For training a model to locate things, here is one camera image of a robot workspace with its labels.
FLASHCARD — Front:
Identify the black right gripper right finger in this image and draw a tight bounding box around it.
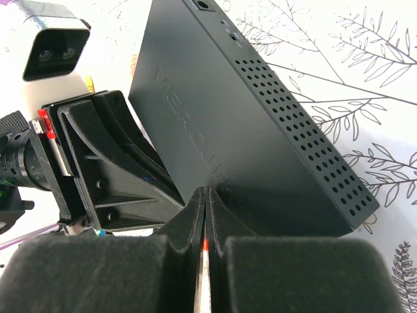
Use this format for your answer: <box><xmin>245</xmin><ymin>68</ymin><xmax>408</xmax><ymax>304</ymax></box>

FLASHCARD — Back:
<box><xmin>208</xmin><ymin>188</ymin><xmax>403</xmax><ymax>312</ymax></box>

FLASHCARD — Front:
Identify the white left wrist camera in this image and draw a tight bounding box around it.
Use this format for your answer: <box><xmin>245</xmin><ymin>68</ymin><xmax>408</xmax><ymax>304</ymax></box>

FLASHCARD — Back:
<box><xmin>6</xmin><ymin>1</ymin><xmax>91</xmax><ymax>119</ymax></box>

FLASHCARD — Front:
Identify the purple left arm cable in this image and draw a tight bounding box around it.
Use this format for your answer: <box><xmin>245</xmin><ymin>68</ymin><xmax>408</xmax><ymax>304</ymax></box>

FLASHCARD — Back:
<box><xmin>0</xmin><ymin>224</ymin><xmax>61</xmax><ymax>252</ymax></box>

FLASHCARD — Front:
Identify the black network switch box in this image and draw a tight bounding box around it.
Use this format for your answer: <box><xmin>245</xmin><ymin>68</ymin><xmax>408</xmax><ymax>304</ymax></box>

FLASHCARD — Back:
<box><xmin>128</xmin><ymin>1</ymin><xmax>379</xmax><ymax>236</ymax></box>

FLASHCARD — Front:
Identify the floral tablecloth mat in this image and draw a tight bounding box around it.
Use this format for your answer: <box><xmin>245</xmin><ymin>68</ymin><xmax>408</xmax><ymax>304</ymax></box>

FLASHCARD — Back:
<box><xmin>1</xmin><ymin>1</ymin><xmax>416</xmax><ymax>312</ymax></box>

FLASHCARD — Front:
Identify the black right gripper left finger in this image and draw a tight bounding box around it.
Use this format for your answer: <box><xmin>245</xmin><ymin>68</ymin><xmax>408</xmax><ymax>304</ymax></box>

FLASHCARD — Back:
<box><xmin>1</xmin><ymin>188</ymin><xmax>206</xmax><ymax>312</ymax></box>

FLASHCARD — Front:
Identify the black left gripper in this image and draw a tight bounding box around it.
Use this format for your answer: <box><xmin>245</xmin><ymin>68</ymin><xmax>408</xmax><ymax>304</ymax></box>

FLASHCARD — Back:
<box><xmin>1</xmin><ymin>91</ymin><xmax>184</xmax><ymax>235</ymax></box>

